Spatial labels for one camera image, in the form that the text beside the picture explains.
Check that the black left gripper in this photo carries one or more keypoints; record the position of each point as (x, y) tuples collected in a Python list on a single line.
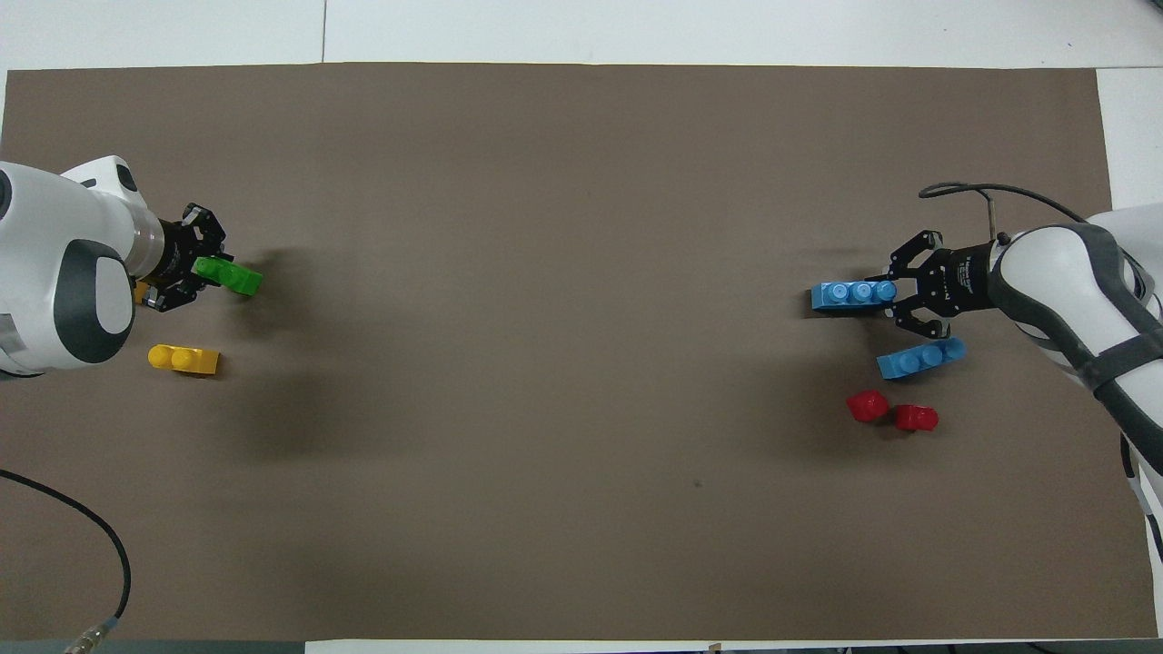
[(174, 259)]

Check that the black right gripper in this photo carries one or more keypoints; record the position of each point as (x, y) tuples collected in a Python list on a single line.
[(968, 280)]

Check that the green two-stud toy block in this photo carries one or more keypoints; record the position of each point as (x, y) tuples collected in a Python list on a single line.
[(238, 278)]

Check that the blue three-stud toy block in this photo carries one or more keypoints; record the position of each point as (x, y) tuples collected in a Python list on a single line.
[(920, 358), (845, 296)]

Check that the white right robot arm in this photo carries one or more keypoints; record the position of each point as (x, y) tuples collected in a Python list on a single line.
[(1072, 282)]

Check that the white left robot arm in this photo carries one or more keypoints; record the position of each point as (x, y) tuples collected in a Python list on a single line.
[(54, 272)]

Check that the yellow two-stud toy block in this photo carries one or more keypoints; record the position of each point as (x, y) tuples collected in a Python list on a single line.
[(182, 359), (142, 293)]

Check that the red one-stud toy block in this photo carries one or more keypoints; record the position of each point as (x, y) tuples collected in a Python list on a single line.
[(916, 418), (867, 405)]

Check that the brown table mat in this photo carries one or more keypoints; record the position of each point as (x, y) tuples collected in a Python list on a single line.
[(545, 363)]

